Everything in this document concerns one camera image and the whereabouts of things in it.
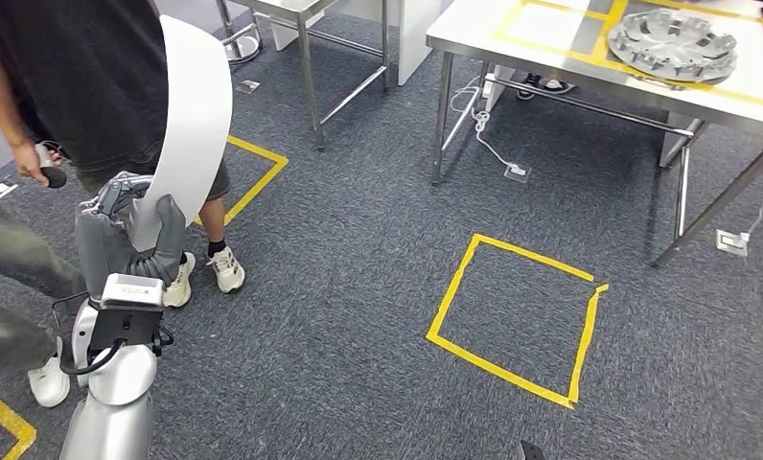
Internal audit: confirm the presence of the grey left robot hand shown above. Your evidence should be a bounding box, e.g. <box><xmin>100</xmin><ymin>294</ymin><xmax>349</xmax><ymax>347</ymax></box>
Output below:
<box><xmin>74</xmin><ymin>172</ymin><xmax>189</xmax><ymax>301</ymax></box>

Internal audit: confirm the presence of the white curved plastic part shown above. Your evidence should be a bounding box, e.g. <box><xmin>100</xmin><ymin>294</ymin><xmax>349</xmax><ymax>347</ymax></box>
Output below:
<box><xmin>127</xmin><ymin>13</ymin><xmax>234</xmax><ymax>254</ymax></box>

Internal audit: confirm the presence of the stainless steel workbench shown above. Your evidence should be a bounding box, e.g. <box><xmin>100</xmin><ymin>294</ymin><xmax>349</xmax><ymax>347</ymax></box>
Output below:
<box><xmin>424</xmin><ymin>0</ymin><xmax>763</xmax><ymax>269</ymax></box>

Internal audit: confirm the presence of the yellow workbench tape outline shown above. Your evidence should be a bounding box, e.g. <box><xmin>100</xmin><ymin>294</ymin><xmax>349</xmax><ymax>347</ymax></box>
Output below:
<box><xmin>492</xmin><ymin>0</ymin><xmax>763</xmax><ymax>110</ymax></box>

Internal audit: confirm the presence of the black handheld device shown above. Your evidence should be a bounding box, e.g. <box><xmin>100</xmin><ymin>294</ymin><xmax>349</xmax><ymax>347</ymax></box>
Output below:
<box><xmin>34</xmin><ymin>142</ymin><xmax>69</xmax><ymax>191</ymax></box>

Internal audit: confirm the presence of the person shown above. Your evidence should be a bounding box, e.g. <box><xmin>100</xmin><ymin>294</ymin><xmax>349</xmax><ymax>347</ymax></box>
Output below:
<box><xmin>516</xmin><ymin>71</ymin><xmax>577</xmax><ymax>102</ymax></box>
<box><xmin>0</xmin><ymin>172</ymin><xmax>89</xmax><ymax>460</ymax></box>
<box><xmin>0</xmin><ymin>0</ymin><xmax>247</xmax><ymax>311</ymax></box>

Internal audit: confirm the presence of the stainless steel table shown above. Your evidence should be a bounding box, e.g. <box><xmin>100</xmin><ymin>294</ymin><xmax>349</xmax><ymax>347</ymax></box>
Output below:
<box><xmin>215</xmin><ymin>0</ymin><xmax>394</xmax><ymax>152</ymax></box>

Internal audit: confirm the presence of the yellow floor tape square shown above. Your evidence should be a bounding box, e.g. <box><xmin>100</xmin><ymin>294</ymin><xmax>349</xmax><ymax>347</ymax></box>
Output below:
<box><xmin>426</xmin><ymin>233</ymin><xmax>610</xmax><ymax>411</ymax></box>

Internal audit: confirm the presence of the silver wheel hubcap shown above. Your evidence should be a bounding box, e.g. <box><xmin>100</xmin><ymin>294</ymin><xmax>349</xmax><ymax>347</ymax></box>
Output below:
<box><xmin>607</xmin><ymin>7</ymin><xmax>740</xmax><ymax>85</ymax></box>

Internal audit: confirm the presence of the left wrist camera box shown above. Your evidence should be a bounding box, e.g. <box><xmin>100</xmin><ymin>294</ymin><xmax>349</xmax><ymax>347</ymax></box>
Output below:
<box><xmin>87</xmin><ymin>272</ymin><xmax>167</xmax><ymax>357</ymax></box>

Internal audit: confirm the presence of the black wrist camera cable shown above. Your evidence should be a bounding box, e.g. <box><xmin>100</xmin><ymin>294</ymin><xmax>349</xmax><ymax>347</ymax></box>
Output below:
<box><xmin>52</xmin><ymin>290</ymin><xmax>175</xmax><ymax>377</ymax></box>

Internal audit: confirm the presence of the chrome stanchion post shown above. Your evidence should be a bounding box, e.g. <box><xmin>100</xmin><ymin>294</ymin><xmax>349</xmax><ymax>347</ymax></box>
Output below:
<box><xmin>215</xmin><ymin>0</ymin><xmax>264</xmax><ymax>66</ymax></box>

